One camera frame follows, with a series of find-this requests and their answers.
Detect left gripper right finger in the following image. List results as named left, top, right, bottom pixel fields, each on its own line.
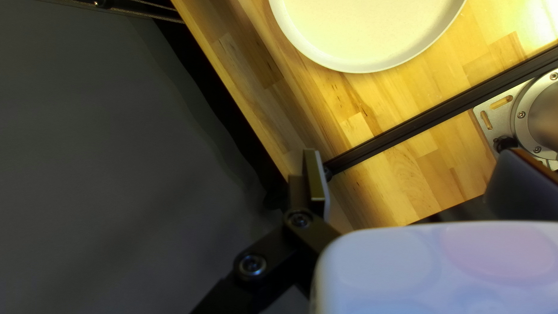
left=484, top=148, right=558, bottom=222

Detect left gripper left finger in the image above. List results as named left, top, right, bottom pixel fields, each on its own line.
left=192, top=148, right=343, bottom=314

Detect light grey round plate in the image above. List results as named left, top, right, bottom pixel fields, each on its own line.
left=268, top=0, right=467, bottom=73

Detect black frame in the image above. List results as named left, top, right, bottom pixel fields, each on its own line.
left=39, top=0, right=558, bottom=177

